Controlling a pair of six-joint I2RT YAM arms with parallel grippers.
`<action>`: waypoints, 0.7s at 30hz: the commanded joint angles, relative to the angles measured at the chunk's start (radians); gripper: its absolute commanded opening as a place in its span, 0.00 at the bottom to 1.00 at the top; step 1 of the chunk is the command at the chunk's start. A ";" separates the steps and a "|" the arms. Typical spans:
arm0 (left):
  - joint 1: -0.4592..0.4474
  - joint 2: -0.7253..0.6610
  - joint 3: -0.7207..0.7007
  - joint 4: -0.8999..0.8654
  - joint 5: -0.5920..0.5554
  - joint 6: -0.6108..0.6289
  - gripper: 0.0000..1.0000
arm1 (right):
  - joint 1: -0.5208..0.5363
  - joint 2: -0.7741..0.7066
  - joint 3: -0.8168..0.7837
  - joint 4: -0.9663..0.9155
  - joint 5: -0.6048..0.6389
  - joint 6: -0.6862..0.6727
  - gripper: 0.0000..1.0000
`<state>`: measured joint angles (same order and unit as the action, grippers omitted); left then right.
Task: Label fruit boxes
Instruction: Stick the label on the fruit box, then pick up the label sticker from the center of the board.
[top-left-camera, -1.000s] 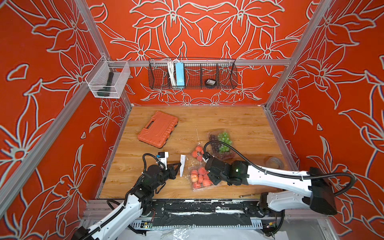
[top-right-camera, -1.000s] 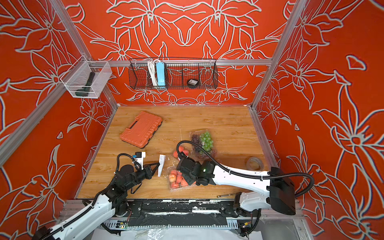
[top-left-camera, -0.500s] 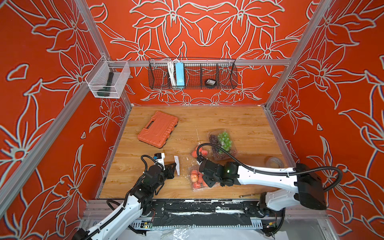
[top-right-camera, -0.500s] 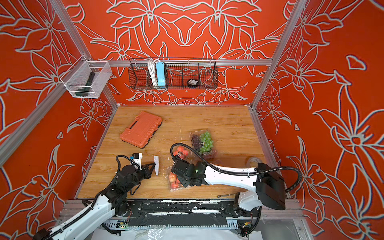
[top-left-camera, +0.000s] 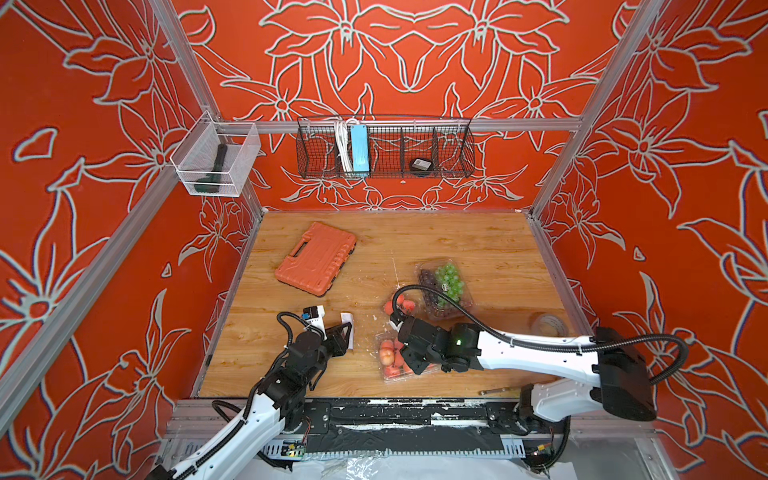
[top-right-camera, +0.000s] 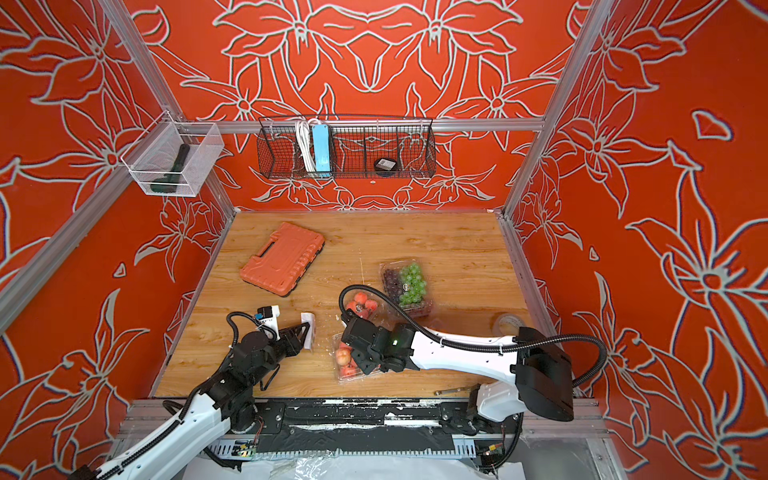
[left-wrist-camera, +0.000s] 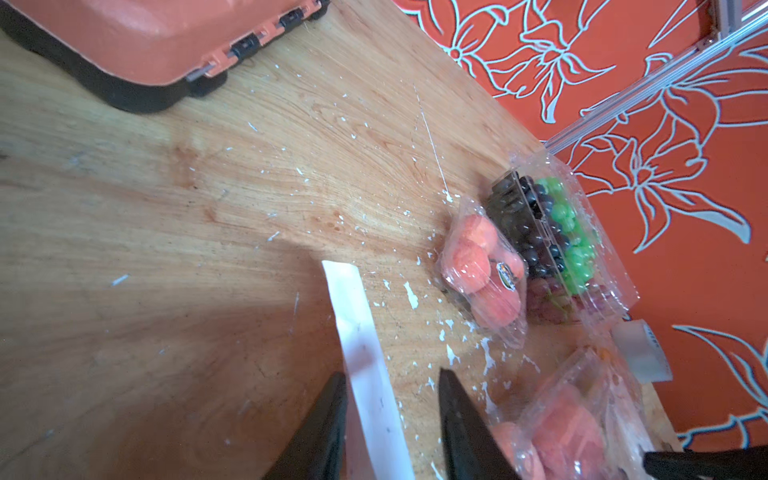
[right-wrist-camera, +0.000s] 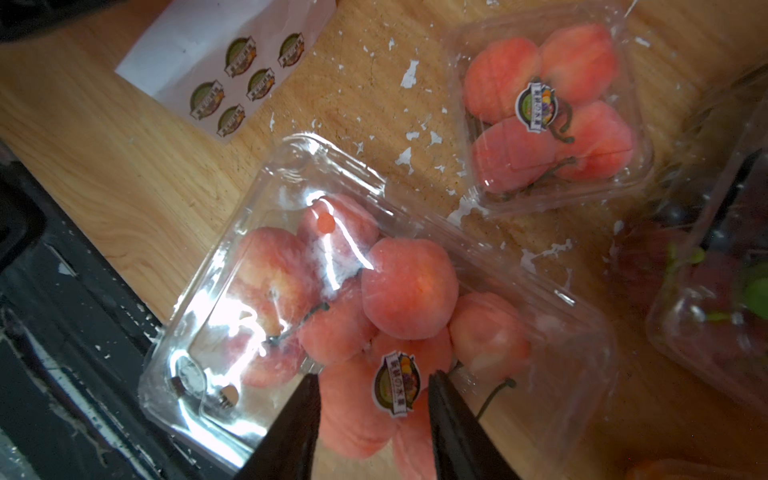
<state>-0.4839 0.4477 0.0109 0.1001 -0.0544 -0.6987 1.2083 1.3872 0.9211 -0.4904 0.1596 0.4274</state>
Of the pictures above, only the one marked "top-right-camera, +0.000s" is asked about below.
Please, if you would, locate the large peach clamshell box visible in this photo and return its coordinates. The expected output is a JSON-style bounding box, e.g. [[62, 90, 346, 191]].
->
[[332, 333, 381, 383]]

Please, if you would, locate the grape clamshell box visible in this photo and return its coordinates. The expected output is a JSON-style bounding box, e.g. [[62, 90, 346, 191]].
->
[[381, 259, 434, 319]]

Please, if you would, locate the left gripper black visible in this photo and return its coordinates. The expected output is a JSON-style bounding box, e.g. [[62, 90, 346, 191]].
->
[[248, 322, 309, 390]]

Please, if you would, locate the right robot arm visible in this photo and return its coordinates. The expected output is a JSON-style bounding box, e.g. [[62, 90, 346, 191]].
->
[[338, 284, 608, 423]]

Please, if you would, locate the white coiled cable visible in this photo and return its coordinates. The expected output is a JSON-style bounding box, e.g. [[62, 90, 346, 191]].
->
[[295, 119, 316, 175]]

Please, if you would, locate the small peach clamshell box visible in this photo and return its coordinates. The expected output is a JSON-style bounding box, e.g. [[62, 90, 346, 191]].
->
[[343, 289, 384, 322]]

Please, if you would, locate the clear tape roll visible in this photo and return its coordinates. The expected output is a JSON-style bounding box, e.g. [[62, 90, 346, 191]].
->
[[491, 313, 526, 337]]

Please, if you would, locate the small black device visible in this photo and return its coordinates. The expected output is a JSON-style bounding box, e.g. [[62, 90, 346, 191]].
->
[[373, 157, 399, 177]]

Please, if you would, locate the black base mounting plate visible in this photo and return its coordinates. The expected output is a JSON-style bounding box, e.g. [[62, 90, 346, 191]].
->
[[215, 397, 517, 454]]

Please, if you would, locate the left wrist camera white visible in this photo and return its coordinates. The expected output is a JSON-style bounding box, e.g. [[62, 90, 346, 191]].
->
[[255, 305, 280, 340]]

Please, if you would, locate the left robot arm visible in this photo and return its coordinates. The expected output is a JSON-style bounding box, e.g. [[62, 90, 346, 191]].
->
[[69, 306, 316, 479]]

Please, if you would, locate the black wire wall basket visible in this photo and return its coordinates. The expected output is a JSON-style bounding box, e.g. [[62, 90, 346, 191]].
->
[[256, 115, 437, 180]]

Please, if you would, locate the clear acrylic wall bin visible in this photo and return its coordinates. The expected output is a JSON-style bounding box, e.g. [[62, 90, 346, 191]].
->
[[120, 111, 224, 198]]

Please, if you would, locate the orange plastic tool case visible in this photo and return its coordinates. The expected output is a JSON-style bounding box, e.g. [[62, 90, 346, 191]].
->
[[239, 222, 325, 297]]

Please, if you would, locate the light blue box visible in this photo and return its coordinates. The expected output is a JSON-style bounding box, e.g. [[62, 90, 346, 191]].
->
[[311, 124, 331, 174]]

